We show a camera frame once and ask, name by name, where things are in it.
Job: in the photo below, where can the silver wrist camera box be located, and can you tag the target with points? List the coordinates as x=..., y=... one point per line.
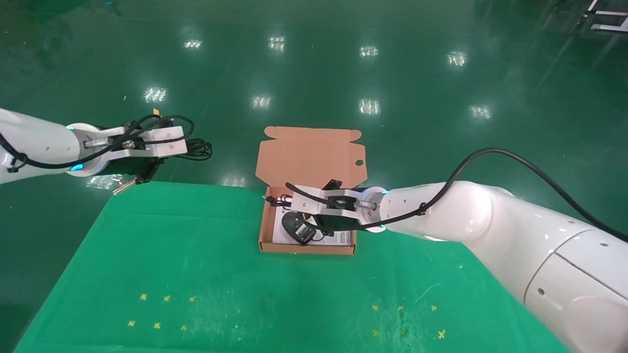
x=167, y=139
x=304, y=201

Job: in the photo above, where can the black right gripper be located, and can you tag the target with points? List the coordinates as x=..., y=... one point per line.
x=338, y=223

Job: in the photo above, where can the metal mat clip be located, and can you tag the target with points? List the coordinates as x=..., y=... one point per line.
x=120, y=189

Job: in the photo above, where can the green table mat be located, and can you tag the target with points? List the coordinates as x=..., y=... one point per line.
x=245, y=284

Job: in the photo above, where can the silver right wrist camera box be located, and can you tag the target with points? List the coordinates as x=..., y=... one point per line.
x=304, y=201

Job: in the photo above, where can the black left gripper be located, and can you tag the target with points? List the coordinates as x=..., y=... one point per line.
x=142, y=171

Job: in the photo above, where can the white metal frame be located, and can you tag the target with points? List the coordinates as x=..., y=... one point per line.
x=608, y=27

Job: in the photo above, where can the white printed instruction sheet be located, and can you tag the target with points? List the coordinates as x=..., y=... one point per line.
x=341, y=239

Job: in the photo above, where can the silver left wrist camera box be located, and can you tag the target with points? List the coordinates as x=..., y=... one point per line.
x=167, y=139

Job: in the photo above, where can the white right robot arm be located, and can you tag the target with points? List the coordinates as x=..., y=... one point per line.
x=515, y=240

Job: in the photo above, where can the open orange cardboard box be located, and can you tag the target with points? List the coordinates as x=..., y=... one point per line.
x=304, y=162

